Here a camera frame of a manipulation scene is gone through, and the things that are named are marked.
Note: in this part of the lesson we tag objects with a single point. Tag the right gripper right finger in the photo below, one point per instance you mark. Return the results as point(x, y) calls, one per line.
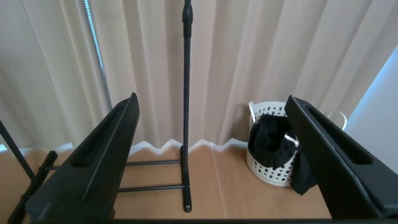
point(335, 174)

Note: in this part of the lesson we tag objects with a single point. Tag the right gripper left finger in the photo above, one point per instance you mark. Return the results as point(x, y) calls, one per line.
point(77, 193)

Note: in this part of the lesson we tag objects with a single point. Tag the white laundry basket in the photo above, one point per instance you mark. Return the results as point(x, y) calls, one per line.
point(270, 175)

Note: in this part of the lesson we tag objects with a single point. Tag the heap of clothes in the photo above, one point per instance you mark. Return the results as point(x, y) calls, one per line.
point(270, 140)

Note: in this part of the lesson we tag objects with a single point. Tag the black clothes rack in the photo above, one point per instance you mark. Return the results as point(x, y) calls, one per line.
point(186, 93)

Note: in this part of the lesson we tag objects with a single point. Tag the beige curtain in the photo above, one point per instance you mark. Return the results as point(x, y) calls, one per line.
point(248, 46)

